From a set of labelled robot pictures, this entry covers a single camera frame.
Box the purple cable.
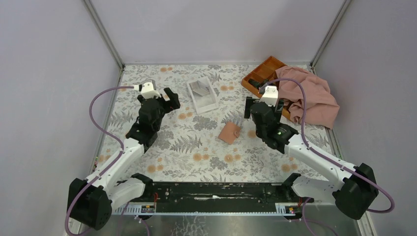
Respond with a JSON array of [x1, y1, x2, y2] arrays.
[[260, 77, 395, 214], [64, 85, 141, 236]]

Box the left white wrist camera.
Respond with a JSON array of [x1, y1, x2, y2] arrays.
[[139, 80, 161, 99]]

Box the floral table mat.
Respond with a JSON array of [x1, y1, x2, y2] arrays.
[[107, 65, 322, 182]]

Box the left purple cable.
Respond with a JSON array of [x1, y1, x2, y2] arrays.
[[64, 85, 141, 236]]

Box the tan leather card holder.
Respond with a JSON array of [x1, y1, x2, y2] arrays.
[[218, 121, 241, 145]]

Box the orange wooden tray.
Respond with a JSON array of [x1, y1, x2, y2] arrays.
[[241, 56, 290, 119]]

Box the dark green items in tray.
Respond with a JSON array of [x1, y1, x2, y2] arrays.
[[248, 79, 268, 90]]

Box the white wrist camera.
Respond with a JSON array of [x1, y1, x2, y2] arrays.
[[139, 80, 161, 99], [259, 86, 278, 107]]

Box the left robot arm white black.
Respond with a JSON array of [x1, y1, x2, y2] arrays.
[[64, 80, 180, 236]]

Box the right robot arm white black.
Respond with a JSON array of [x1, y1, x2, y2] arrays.
[[244, 97, 379, 220]]

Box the silver cards in box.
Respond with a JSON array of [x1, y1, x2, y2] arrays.
[[189, 81, 210, 96]]

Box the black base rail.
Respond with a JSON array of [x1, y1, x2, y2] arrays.
[[130, 182, 307, 215]]

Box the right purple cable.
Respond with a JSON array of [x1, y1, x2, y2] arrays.
[[260, 77, 395, 214]]

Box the white plastic card box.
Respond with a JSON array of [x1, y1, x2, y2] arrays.
[[186, 77, 219, 115]]

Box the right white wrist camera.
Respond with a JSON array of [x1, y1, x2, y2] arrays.
[[259, 86, 278, 107]]

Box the pink cloth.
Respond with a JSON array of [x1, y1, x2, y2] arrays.
[[275, 66, 340, 129]]

